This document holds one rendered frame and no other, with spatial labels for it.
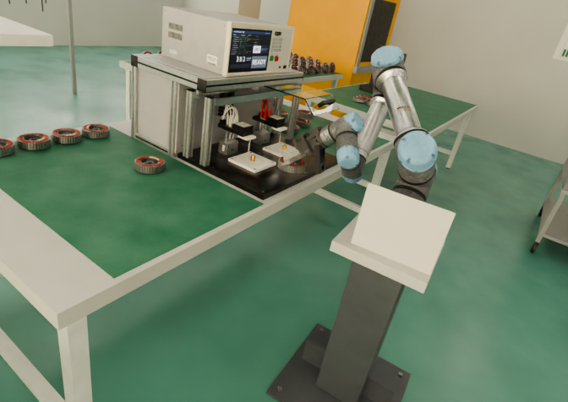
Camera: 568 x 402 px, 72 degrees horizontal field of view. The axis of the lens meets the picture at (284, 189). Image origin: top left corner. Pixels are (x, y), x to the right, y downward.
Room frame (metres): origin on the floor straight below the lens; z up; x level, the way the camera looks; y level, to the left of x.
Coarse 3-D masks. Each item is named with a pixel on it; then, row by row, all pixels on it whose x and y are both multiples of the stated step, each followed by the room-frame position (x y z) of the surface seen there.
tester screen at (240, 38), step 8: (232, 32) 1.59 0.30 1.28; (240, 32) 1.63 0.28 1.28; (248, 32) 1.67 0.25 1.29; (256, 32) 1.71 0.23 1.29; (264, 32) 1.76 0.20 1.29; (232, 40) 1.60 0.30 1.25; (240, 40) 1.63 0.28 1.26; (248, 40) 1.68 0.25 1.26; (256, 40) 1.72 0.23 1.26; (264, 40) 1.76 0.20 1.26; (232, 48) 1.60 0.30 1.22; (240, 48) 1.64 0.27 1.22; (248, 48) 1.68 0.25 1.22; (232, 56) 1.60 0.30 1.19; (248, 56) 1.69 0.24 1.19
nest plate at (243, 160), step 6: (234, 156) 1.59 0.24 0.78; (240, 156) 1.60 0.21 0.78; (246, 156) 1.61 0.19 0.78; (258, 156) 1.64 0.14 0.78; (234, 162) 1.54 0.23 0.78; (240, 162) 1.54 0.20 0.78; (246, 162) 1.55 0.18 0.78; (252, 162) 1.56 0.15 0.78; (258, 162) 1.57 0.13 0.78; (264, 162) 1.59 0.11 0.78; (270, 162) 1.60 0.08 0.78; (246, 168) 1.51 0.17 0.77; (252, 168) 1.50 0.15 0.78; (258, 168) 1.51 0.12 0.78; (264, 168) 1.53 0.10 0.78
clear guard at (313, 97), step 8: (272, 88) 1.77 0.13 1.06; (280, 88) 1.80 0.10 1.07; (288, 88) 1.83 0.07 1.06; (296, 88) 1.87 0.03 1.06; (304, 88) 1.90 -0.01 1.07; (312, 88) 1.94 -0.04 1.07; (296, 96) 1.71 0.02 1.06; (304, 96) 1.72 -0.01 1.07; (312, 96) 1.75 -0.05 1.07; (320, 96) 1.79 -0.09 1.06; (328, 96) 1.85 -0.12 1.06; (312, 104) 1.70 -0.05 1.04; (336, 104) 1.87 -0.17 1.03; (312, 112) 1.66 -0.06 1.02; (320, 112) 1.71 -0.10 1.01
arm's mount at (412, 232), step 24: (384, 192) 1.10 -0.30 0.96; (360, 216) 1.12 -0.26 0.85; (384, 216) 1.09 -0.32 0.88; (408, 216) 1.06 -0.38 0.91; (432, 216) 1.04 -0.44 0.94; (360, 240) 1.11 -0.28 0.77; (384, 240) 1.08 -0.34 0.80; (408, 240) 1.06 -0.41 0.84; (432, 240) 1.03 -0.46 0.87; (408, 264) 1.05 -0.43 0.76; (432, 264) 1.02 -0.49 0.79
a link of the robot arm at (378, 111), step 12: (372, 96) 1.61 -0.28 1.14; (372, 108) 1.54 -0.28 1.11; (384, 108) 1.54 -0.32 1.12; (372, 120) 1.49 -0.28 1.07; (384, 120) 1.52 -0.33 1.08; (360, 132) 1.46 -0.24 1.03; (372, 132) 1.46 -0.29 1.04; (360, 144) 1.41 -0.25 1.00; (372, 144) 1.43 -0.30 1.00; (360, 156) 1.37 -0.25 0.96; (360, 168) 1.34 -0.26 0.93; (348, 180) 1.36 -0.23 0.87
